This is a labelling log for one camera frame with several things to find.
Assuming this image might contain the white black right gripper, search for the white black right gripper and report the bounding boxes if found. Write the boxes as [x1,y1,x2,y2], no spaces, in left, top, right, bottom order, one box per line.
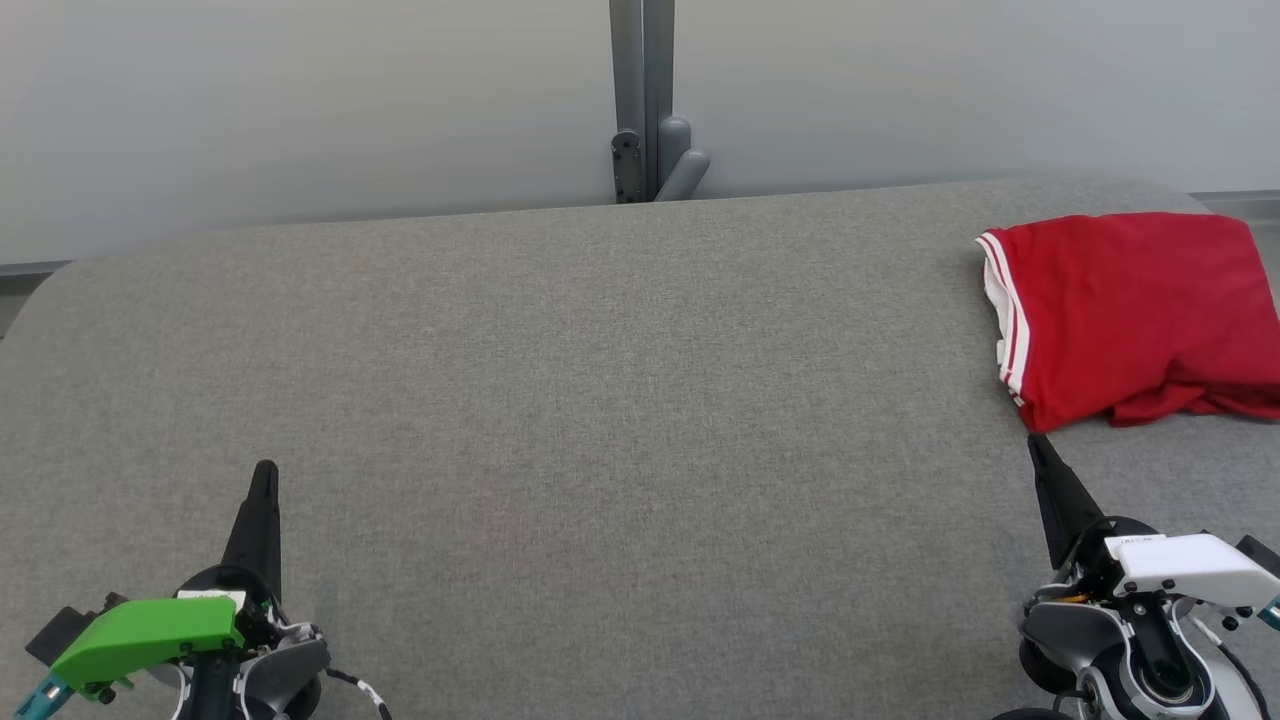
[1026,432,1280,612]

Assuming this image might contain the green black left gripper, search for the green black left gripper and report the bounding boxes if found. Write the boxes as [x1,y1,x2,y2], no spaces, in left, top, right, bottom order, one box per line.
[49,459,287,692]

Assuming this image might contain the red Bulls jersey white sleeves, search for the red Bulls jersey white sleeves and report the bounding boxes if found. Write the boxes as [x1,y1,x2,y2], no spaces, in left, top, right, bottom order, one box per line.
[976,211,1280,422]

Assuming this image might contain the grey fabric sofa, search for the grey fabric sofa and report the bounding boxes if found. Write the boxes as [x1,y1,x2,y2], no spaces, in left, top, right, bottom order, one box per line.
[0,178,1280,720]

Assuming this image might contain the grey rounded tube foot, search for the grey rounded tube foot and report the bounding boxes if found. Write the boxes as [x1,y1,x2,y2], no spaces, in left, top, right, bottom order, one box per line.
[654,116,712,204]

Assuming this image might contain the black cable with white bands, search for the black cable with white bands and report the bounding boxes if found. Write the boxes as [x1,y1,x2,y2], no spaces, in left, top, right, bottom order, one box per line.
[324,667,394,720]

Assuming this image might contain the teal left camera connector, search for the teal left camera connector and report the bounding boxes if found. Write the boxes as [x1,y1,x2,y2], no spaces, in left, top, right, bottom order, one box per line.
[12,671,77,720]

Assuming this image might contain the dark grey post bracket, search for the dark grey post bracket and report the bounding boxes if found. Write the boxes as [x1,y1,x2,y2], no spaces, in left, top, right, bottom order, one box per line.
[611,129,645,205]

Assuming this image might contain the grey metal post bracket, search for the grey metal post bracket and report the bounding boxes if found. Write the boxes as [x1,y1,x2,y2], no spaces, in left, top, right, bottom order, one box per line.
[609,0,677,203]

